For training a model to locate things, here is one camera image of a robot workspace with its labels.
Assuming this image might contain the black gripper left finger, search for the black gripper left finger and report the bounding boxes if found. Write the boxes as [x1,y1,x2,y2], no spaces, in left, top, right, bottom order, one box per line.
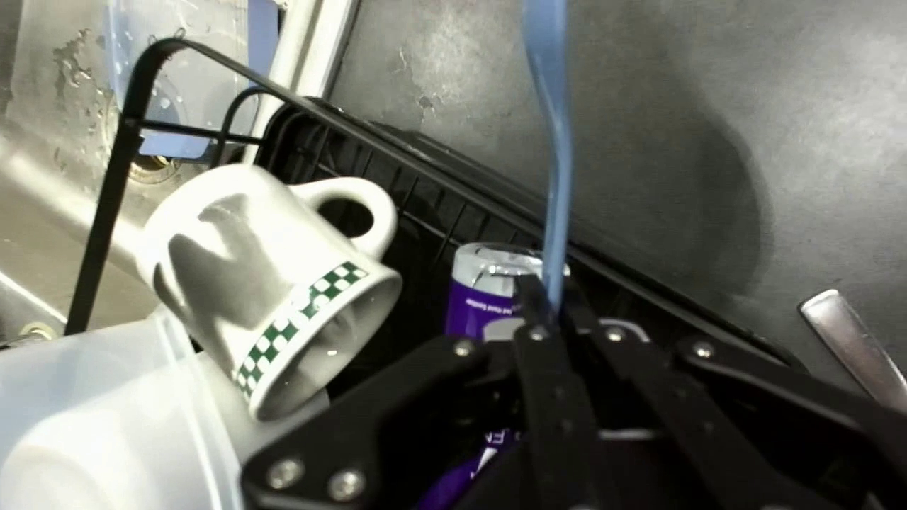
[239,278,606,510]

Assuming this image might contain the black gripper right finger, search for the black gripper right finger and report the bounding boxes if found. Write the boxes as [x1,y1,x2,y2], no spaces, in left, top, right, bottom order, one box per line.
[557,280,907,510]

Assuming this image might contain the blue plastic fork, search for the blue plastic fork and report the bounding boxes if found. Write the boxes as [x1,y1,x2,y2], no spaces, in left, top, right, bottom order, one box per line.
[519,0,576,314]

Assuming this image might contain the silver table knife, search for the silver table knife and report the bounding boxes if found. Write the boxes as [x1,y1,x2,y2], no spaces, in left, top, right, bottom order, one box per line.
[796,286,907,418]

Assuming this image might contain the white mug green checker rim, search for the white mug green checker rim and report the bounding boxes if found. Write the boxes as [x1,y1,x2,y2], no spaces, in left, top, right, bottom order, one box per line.
[139,163,406,425]

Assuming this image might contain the clear plastic food container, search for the clear plastic food container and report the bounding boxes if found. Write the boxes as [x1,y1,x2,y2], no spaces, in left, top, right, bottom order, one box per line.
[0,314,335,510]

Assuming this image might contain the clear lid blue tabs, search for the clear lid blue tabs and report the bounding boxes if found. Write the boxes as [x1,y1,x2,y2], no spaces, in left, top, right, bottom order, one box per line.
[104,0,284,164]

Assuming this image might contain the stainless steel sink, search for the stainless steel sink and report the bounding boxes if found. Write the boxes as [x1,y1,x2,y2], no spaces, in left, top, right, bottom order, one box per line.
[0,0,363,347]

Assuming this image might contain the black wire drying rack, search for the black wire drying rack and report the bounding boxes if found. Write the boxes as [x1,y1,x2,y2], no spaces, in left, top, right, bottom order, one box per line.
[64,37,798,381]

